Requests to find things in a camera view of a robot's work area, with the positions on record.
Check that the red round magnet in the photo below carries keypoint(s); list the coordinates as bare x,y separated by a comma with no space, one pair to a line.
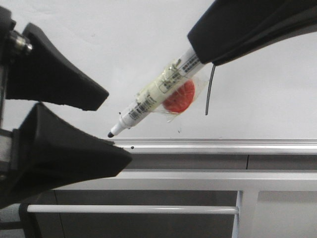
181,99

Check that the white stand crossbar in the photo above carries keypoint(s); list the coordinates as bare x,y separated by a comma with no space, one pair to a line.
230,180

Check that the white horizontal stand rod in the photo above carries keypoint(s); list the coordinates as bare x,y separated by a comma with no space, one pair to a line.
135,209

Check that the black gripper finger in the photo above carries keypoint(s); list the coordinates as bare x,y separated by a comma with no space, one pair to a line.
230,29
46,152

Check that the white vertical stand post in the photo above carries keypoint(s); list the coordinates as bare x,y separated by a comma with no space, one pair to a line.
243,221

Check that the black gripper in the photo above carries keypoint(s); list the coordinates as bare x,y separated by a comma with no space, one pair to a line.
43,75

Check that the white whiteboard panel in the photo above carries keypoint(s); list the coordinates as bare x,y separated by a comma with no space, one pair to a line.
125,44

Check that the aluminium whiteboard tray rail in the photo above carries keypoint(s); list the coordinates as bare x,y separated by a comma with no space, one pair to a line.
217,146

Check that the white whiteboard marker pen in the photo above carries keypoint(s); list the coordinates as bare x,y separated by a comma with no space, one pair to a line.
177,73

